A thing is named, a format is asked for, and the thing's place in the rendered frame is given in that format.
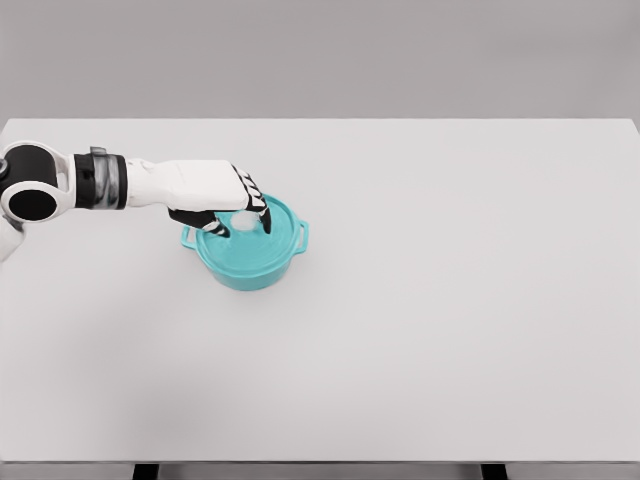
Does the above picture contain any teal pot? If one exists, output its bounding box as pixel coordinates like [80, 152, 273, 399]
[180, 193, 312, 293]

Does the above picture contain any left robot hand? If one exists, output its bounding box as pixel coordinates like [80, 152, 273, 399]
[160, 159, 273, 239]

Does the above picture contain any teal pot lid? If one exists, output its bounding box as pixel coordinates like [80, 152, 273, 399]
[193, 192, 304, 278]

